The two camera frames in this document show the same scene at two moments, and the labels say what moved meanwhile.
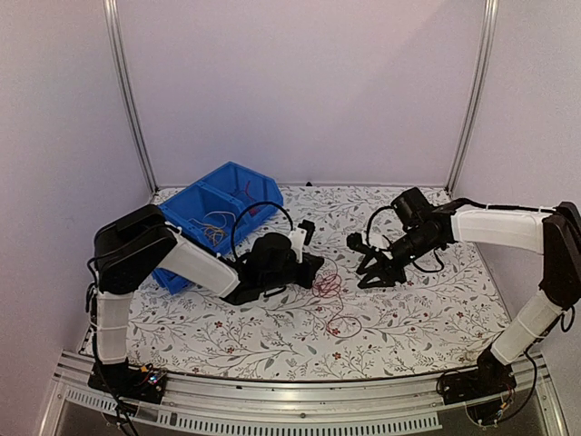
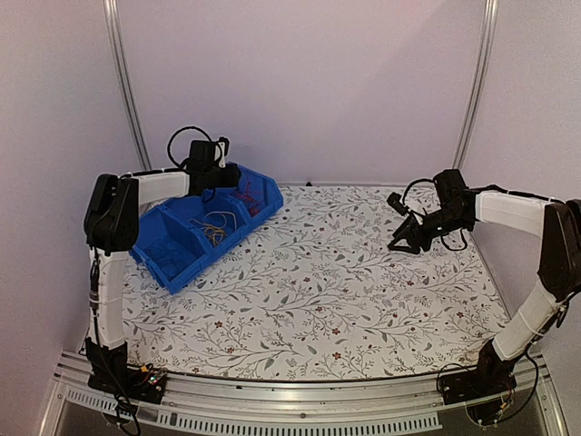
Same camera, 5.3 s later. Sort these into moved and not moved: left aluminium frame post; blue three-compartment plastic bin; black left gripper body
Moved: black left gripper body
Not moved: blue three-compartment plastic bin; left aluminium frame post
